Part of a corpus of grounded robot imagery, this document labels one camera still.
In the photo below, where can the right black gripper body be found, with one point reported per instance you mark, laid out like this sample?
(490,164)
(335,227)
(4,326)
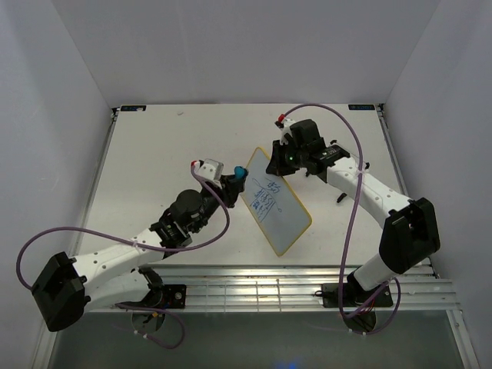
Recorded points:
(301,153)

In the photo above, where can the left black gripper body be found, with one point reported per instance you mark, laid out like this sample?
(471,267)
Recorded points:
(211,201)

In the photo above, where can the blue whiteboard eraser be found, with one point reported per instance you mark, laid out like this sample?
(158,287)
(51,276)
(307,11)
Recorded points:
(240,173)

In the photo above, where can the yellow framed small whiteboard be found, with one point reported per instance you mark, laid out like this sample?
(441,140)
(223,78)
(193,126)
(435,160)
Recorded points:
(276,208)

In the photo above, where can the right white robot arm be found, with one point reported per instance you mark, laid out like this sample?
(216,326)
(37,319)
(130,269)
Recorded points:
(409,227)

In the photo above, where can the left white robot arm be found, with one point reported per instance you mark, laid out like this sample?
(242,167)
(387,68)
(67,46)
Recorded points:
(120,275)

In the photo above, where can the right blue corner label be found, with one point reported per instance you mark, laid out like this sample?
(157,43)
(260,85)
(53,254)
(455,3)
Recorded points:
(361,107)

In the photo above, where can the blue corner label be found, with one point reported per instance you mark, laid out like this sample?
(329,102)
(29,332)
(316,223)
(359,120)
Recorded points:
(361,107)
(133,108)

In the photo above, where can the left blue corner label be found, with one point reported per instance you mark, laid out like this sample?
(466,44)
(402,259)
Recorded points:
(133,108)

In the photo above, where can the wire whiteboard stand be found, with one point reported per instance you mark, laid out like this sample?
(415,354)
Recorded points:
(342,169)

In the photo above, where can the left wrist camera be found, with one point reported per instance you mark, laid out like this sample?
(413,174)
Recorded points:
(208,170)

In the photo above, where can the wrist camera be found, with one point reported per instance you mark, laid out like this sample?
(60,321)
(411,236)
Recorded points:
(208,170)
(284,124)

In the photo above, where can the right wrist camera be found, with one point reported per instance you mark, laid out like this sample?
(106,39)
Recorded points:
(284,124)

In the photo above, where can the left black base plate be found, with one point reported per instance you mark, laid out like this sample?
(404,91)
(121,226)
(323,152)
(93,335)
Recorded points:
(169,296)

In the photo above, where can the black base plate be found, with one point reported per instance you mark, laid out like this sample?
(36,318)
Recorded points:
(334,296)
(169,296)

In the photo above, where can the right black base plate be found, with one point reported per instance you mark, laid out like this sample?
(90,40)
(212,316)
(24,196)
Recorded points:
(334,296)

